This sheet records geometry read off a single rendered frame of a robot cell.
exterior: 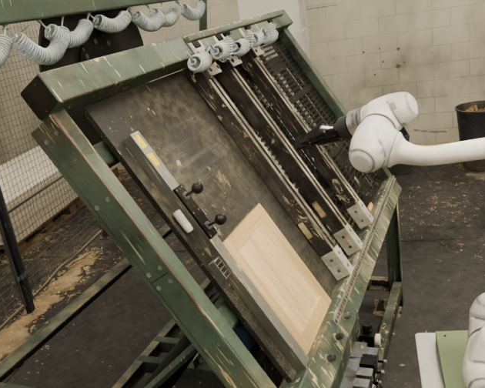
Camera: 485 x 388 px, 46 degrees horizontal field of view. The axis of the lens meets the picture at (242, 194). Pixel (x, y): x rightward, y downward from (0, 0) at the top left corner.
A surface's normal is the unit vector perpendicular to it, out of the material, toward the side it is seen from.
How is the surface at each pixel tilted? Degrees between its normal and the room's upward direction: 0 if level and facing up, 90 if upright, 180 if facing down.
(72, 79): 59
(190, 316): 90
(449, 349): 4
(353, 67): 90
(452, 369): 4
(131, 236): 90
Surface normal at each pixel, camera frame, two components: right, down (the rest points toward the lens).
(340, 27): -0.20, 0.35
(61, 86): 0.72, -0.48
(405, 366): -0.14, -0.93
